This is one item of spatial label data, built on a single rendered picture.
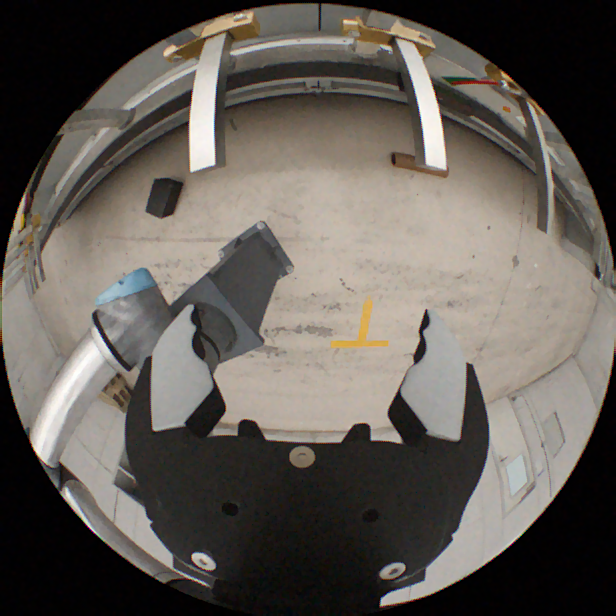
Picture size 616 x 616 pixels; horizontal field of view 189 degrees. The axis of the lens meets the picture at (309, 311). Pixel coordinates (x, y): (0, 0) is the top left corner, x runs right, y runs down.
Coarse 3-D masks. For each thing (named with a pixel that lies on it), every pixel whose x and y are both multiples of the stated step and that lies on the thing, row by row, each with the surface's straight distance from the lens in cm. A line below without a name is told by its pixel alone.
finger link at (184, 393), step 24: (192, 312) 12; (168, 336) 10; (192, 336) 10; (168, 360) 9; (192, 360) 9; (168, 384) 8; (192, 384) 8; (216, 384) 8; (168, 408) 8; (192, 408) 7; (216, 408) 8; (192, 432) 8
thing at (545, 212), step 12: (528, 108) 50; (528, 120) 49; (528, 132) 48; (540, 132) 49; (540, 144) 46; (540, 156) 45; (540, 168) 45; (540, 180) 44; (540, 192) 44; (552, 192) 45; (540, 204) 43; (552, 204) 45; (540, 216) 43; (552, 216) 44; (540, 228) 43; (552, 228) 44
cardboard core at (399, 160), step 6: (396, 156) 105; (402, 156) 107; (408, 156) 108; (414, 156) 111; (396, 162) 105; (402, 162) 106; (408, 162) 107; (414, 162) 108; (408, 168) 109; (414, 168) 110; (420, 168) 111; (426, 168) 112; (438, 174) 117; (444, 174) 118
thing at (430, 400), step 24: (432, 312) 12; (432, 336) 10; (432, 360) 9; (456, 360) 9; (408, 384) 7; (432, 384) 8; (456, 384) 8; (408, 408) 7; (432, 408) 7; (456, 408) 8; (408, 432) 8; (432, 432) 7; (456, 432) 7
